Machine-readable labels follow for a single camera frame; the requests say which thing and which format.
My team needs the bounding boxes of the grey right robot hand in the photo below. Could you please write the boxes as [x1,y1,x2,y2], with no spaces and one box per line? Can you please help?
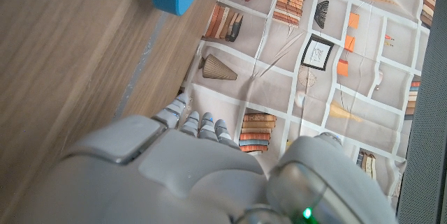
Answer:
[10,92,399,224]

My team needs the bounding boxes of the printed bookshelf backdrop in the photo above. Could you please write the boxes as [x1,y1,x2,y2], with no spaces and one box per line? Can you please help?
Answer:
[179,0,441,211]

